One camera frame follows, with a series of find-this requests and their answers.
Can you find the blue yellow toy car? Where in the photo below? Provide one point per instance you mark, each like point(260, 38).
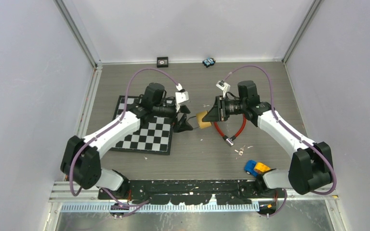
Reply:
point(255, 168)

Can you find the blue owl eraser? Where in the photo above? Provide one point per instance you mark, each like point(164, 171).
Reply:
point(209, 62)

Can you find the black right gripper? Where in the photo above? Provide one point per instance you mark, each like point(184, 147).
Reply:
point(218, 112)

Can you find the red cable lock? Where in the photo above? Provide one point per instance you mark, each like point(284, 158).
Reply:
point(230, 130)

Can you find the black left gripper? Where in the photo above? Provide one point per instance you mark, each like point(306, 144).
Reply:
point(182, 124)

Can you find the silver key bunch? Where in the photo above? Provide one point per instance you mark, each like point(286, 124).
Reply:
point(240, 151)

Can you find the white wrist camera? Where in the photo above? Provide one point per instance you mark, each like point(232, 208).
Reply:
point(224, 87)
point(181, 98)

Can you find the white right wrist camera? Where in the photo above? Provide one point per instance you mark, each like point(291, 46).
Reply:
point(224, 87)

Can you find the small black square box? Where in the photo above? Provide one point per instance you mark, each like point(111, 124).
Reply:
point(162, 62)

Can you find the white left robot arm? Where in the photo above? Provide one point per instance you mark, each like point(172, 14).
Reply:
point(82, 157)

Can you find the black white chessboard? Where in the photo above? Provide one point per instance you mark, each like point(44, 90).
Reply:
point(153, 138)

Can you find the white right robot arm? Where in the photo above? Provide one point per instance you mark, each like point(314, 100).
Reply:
point(311, 166)

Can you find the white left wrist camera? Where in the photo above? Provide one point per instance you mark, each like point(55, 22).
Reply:
point(181, 98)

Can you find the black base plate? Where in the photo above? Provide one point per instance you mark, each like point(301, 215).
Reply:
point(190, 192)

